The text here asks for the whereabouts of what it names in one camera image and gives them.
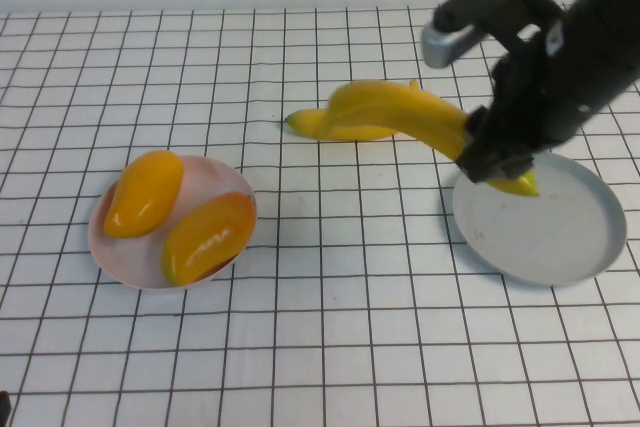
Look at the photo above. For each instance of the yellow banana with green tip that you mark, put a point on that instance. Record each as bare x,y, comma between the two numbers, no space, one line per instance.
400,112

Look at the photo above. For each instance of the orange blushed mango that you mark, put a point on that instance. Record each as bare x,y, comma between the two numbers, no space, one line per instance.
205,242

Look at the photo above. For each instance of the white grid tablecloth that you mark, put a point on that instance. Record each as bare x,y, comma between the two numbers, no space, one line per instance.
350,322

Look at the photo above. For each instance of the yellow banana with long stem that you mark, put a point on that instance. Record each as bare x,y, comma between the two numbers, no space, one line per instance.
310,124

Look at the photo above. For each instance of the grey round plate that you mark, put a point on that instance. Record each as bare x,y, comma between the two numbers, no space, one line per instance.
540,237

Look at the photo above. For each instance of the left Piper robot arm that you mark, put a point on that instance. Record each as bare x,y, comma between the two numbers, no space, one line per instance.
4,402

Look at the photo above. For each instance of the pink round plate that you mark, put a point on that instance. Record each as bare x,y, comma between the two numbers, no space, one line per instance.
130,257

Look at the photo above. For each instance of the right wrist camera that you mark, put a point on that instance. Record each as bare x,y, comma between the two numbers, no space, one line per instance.
450,44

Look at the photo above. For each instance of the right black camera mount bracket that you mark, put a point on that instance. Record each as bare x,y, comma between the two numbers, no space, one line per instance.
550,7

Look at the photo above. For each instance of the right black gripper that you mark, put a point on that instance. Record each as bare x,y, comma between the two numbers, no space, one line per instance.
520,97

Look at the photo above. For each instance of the yellow mango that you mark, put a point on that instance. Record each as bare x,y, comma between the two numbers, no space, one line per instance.
142,197

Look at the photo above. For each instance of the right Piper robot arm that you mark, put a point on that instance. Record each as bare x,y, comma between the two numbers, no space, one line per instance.
600,47

